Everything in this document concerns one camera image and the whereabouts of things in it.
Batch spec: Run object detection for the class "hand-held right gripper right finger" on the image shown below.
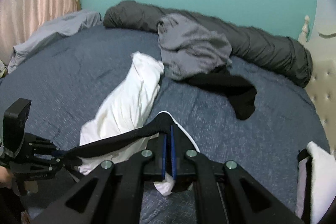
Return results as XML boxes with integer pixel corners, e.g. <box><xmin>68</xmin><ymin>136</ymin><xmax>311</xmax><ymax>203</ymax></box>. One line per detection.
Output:
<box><xmin>171</xmin><ymin>126</ymin><xmax>305</xmax><ymax>224</ymax></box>

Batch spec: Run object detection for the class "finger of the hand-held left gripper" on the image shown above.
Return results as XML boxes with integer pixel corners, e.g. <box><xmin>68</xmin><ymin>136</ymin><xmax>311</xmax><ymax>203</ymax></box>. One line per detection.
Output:
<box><xmin>52</xmin><ymin>151</ymin><xmax>82</xmax><ymax>170</ymax></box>

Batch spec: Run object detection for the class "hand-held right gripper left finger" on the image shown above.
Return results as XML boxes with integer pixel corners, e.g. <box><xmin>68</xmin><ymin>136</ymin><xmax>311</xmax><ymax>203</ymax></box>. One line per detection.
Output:
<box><xmin>30</xmin><ymin>133</ymin><xmax>167</xmax><ymax>224</ymax></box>

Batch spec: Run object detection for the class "white polo shirt black trim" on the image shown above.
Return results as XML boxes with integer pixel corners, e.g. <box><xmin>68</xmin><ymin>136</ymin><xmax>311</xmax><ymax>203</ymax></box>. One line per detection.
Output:
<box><xmin>63</xmin><ymin>51</ymin><xmax>200</xmax><ymax>197</ymax></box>

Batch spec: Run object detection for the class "person's left hand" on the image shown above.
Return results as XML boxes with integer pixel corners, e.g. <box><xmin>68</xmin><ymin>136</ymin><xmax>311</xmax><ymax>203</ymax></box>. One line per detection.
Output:
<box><xmin>0</xmin><ymin>167</ymin><xmax>13</xmax><ymax>188</ymax></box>

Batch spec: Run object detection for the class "bed with blue sheet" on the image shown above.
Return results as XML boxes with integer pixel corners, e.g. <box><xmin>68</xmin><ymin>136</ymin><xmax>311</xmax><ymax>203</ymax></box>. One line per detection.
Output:
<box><xmin>0</xmin><ymin>22</ymin><xmax>331</xmax><ymax>224</ymax></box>

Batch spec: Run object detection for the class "black garment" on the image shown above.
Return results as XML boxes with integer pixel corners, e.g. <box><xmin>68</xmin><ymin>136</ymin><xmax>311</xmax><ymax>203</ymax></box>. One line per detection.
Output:
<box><xmin>187</xmin><ymin>67</ymin><xmax>258</xmax><ymax>121</ymax></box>

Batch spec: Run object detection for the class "light grey blanket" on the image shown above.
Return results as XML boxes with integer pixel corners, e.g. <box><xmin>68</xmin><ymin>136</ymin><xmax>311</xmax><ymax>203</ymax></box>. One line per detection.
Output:
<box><xmin>8</xmin><ymin>10</ymin><xmax>102</xmax><ymax>73</ymax></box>

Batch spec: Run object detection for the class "grey garment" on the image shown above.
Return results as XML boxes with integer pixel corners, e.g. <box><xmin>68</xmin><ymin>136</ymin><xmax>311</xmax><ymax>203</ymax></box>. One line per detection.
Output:
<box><xmin>157</xmin><ymin>13</ymin><xmax>233</xmax><ymax>81</ymax></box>

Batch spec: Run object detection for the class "dark grey rolled duvet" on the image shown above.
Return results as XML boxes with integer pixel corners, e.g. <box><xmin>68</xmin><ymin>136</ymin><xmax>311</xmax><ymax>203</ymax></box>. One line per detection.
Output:
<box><xmin>103</xmin><ymin>0</ymin><xmax>313</xmax><ymax>88</ymax></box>

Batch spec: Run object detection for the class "cream tufted headboard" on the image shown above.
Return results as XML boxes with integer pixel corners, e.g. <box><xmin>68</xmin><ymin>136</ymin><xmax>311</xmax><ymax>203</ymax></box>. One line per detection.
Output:
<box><xmin>298</xmin><ymin>15</ymin><xmax>336</xmax><ymax>156</ymax></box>

